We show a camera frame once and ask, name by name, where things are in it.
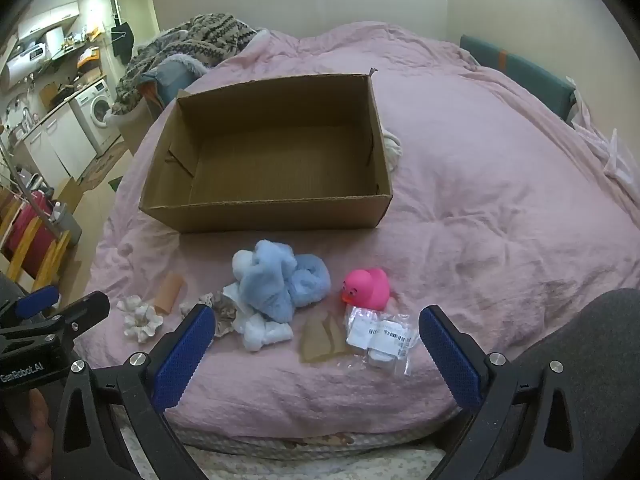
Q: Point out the blue fluffy socks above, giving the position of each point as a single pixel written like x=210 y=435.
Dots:
x=280 y=280

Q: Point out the white flower scrunchie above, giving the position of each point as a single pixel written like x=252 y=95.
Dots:
x=140 y=320

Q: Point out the white crumpled cloth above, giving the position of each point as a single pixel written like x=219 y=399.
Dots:
x=615 y=155

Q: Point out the clear plastic packet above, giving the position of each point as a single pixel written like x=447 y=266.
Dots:
x=380 y=332

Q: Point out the tan cardboard tube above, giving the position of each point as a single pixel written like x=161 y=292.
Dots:
x=169 y=292

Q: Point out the patterned knit blanket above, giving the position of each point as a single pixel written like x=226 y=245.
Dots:
x=200 y=35

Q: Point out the white microwave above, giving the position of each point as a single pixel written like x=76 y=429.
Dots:
x=32 y=51

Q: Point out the white fuzzy socks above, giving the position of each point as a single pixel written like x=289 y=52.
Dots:
x=262 y=334

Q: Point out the pink rubber duck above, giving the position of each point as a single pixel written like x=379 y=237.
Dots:
x=367 y=287

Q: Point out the brown cardboard box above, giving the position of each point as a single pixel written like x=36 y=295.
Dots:
x=280 y=160

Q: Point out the white water heater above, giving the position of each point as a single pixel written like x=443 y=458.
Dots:
x=17 y=72

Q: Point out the grey bin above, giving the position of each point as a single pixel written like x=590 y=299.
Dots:
x=67 y=225

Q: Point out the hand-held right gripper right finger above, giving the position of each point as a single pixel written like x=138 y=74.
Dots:
x=450 y=357

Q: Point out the white knotted cloth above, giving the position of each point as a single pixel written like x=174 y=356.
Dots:
x=392 y=152

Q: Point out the yellow wooden chair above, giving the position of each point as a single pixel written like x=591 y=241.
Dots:
x=52 y=255

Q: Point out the white washing machine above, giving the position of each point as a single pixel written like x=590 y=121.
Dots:
x=97 y=110

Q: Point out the floral bedsheet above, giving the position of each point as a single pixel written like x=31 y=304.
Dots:
x=320 y=465

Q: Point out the red suitcase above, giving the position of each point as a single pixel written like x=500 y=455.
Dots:
x=30 y=225

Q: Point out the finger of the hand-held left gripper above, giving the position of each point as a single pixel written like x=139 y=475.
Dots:
x=35 y=300
x=85 y=310

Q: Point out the black hanging garment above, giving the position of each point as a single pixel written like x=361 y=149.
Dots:
x=122 y=42

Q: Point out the white kitchen cabinet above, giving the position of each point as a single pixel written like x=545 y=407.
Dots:
x=55 y=145

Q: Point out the person's leg in grey trousers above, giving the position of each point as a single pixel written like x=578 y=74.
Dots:
x=600 y=340

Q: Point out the beige patterned scrunchie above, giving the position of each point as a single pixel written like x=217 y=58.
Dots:
x=224 y=312

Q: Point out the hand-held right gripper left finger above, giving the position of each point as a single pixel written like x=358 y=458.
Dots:
x=182 y=360

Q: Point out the blue fur-trimmed jacket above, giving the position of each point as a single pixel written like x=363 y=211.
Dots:
x=175 y=77

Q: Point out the teal headboard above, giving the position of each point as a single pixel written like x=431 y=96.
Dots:
x=530 y=77

